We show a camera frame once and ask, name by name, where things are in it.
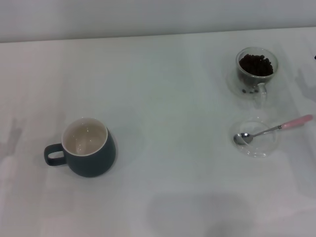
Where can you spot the dark teal ceramic mug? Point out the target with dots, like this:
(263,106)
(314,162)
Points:
(93,163)

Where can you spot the dark coffee beans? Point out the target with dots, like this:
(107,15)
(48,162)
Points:
(256,65)

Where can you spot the clear glass saucer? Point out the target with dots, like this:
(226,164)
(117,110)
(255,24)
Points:
(230,81)

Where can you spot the small clear glass dish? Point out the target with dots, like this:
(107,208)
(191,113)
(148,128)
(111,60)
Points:
(266,145)

